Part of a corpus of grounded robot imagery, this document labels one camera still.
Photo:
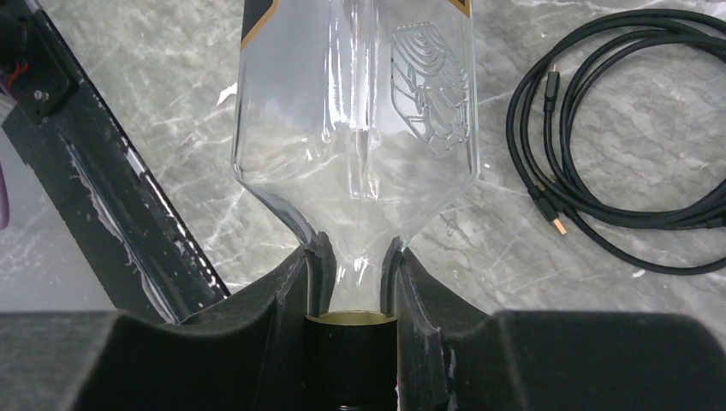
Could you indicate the clear bottle black cap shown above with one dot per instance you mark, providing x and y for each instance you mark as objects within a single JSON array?
[{"x": 357, "y": 124}]

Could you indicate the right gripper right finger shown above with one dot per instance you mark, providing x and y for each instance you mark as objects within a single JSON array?
[{"x": 455, "y": 357}]

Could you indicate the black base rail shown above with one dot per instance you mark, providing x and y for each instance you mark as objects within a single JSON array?
[{"x": 139, "y": 249}]

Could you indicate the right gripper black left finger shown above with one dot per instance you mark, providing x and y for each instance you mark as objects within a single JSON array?
[{"x": 244, "y": 353}]

